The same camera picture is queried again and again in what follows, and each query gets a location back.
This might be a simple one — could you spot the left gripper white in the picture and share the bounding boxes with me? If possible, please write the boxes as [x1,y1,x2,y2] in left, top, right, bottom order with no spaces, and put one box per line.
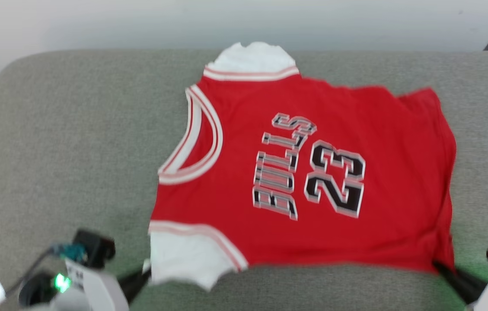
[63,258,152,311]

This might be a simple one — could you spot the red Bulls 23 jersey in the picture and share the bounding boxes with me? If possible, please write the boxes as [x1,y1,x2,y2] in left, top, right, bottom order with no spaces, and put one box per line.
[147,41,457,291]

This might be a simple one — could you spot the grey fabric sofa cushion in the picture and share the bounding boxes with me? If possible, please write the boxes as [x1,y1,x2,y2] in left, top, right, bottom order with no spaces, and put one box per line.
[0,48,488,311]

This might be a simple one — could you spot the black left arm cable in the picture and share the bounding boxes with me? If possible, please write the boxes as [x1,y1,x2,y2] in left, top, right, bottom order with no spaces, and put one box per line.
[5,242,87,299]

